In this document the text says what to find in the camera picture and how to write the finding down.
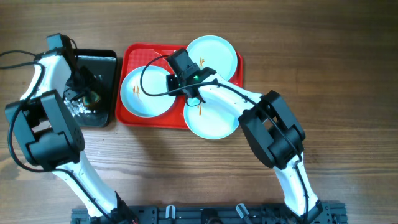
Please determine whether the pale blue plate front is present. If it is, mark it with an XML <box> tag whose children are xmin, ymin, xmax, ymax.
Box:
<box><xmin>183</xmin><ymin>96</ymin><xmax>239</xmax><ymax>140</ymax></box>

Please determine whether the pale blue plate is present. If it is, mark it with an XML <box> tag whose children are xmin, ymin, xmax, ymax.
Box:
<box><xmin>186</xmin><ymin>35</ymin><xmax>238</xmax><ymax>80</ymax></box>
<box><xmin>120</xmin><ymin>65</ymin><xmax>176</xmax><ymax>118</ymax></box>
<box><xmin>183</xmin><ymin>96</ymin><xmax>239</xmax><ymax>140</ymax></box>

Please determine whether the green scrubbing sponge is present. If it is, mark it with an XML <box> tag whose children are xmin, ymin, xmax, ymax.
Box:
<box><xmin>82</xmin><ymin>92</ymin><xmax>101</xmax><ymax>110</ymax></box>

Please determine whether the pale blue plate back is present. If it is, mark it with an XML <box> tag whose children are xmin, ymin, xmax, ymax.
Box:
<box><xmin>186</xmin><ymin>35</ymin><xmax>238</xmax><ymax>80</ymax></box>

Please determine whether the red serving tray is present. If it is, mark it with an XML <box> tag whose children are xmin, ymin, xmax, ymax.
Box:
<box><xmin>114</xmin><ymin>42</ymin><xmax>244</xmax><ymax>130</ymax></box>

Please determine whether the black water tray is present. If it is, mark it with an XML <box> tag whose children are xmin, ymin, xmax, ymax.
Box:
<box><xmin>63</xmin><ymin>49</ymin><xmax>118</xmax><ymax>128</ymax></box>

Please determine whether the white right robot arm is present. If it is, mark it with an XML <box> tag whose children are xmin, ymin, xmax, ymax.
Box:
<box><xmin>166</xmin><ymin>70</ymin><xmax>322</xmax><ymax>223</ymax></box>

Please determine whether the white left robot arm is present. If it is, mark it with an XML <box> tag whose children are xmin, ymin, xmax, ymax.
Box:
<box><xmin>5</xmin><ymin>51</ymin><xmax>138</xmax><ymax>223</ymax></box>

